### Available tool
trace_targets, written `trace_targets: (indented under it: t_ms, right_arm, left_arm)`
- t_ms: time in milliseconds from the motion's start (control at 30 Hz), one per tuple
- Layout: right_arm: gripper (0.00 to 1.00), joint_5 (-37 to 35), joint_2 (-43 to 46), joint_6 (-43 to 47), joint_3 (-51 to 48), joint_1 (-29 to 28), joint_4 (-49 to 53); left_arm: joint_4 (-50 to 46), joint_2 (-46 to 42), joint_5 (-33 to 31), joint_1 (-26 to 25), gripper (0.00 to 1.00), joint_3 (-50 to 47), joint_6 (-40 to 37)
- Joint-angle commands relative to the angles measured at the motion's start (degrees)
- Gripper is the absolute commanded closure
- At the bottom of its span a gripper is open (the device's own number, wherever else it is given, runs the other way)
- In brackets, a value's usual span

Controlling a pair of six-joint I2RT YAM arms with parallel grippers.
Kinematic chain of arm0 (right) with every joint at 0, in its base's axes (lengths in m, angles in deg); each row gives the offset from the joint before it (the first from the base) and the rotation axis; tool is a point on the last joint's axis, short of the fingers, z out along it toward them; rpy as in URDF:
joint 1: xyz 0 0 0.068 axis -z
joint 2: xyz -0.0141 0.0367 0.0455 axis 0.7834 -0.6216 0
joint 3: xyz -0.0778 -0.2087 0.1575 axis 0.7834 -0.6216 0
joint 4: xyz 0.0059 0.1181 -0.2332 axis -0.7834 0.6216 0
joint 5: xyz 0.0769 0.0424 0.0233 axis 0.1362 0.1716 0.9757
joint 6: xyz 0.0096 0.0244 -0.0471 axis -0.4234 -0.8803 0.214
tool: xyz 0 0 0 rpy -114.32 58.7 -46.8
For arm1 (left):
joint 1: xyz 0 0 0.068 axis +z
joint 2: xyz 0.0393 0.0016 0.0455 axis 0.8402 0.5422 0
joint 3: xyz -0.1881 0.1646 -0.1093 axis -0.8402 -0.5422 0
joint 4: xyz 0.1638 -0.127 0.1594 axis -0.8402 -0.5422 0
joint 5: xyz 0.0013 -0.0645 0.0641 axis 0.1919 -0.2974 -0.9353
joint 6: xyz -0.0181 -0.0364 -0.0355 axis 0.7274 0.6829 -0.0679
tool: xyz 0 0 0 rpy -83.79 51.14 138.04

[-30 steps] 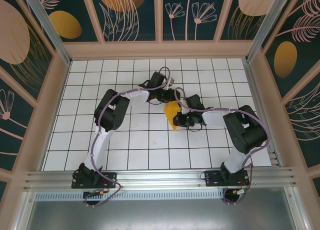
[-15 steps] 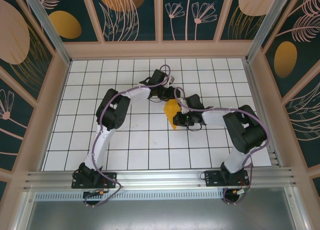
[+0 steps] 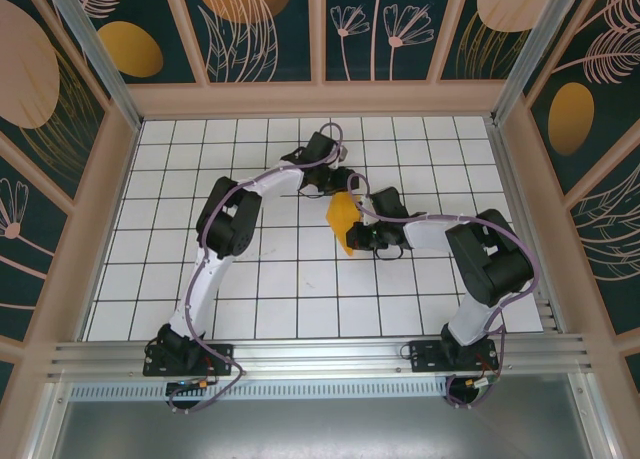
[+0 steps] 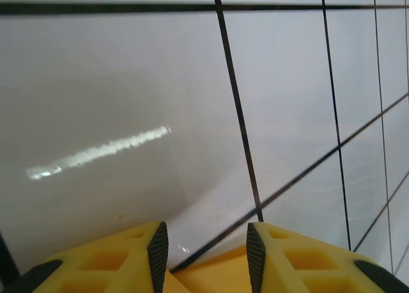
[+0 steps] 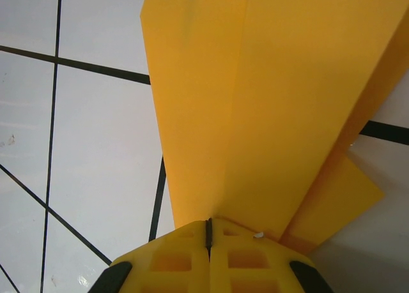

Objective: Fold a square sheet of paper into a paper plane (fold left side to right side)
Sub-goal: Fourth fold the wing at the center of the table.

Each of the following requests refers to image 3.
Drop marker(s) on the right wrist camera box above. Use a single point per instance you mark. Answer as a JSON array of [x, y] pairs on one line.
[[367, 211]]

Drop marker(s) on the flower and stems wall panel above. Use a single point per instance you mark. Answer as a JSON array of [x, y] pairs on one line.
[[20, 259]]

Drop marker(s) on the pink fern leaves wall panel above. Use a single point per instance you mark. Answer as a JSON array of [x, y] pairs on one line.
[[610, 239]]

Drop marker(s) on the aluminium table edge rail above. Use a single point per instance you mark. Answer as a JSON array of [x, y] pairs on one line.
[[511, 179]]

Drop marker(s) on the aluminium frame post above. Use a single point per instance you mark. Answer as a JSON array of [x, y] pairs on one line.
[[45, 429], [100, 64], [535, 44], [595, 424]]

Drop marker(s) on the grey metal sheet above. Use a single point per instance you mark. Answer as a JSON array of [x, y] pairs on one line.
[[320, 429]]

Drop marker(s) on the aluminium mounting rail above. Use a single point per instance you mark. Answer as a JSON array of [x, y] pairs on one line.
[[320, 354]]

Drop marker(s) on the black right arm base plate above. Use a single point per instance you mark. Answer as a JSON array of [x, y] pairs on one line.
[[425, 356]]

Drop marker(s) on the pink flowers wall panel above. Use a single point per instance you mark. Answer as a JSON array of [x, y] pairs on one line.
[[365, 59]]

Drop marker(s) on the large pink disc wall panel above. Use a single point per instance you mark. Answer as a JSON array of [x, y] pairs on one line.
[[30, 79]]

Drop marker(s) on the pink disc gold stems panel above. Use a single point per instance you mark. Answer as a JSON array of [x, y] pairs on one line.
[[500, 4]]

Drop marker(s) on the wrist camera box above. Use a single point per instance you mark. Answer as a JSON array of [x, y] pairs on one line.
[[343, 154], [367, 211]]

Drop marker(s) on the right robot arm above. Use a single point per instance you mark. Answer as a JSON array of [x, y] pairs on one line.
[[490, 264]]

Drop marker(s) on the yellow paper sheet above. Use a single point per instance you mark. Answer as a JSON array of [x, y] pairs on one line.
[[342, 214]]

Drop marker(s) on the orange disc white leaves panel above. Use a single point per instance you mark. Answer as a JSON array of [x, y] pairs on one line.
[[240, 9]]

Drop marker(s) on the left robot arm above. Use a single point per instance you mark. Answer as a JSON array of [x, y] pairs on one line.
[[227, 224]]

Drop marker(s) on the small black controller board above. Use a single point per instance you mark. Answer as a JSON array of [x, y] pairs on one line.
[[482, 383], [187, 385]]

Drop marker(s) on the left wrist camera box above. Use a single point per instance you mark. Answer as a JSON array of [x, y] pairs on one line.
[[343, 154]]

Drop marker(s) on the orange oval fern wall panel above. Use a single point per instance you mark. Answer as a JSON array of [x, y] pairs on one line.
[[570, 119]]

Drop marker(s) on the yellow oval wall panel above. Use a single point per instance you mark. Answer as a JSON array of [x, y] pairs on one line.
[[130, 49]]

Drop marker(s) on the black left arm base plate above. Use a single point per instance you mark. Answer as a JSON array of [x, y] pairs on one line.
[[220, 359]]

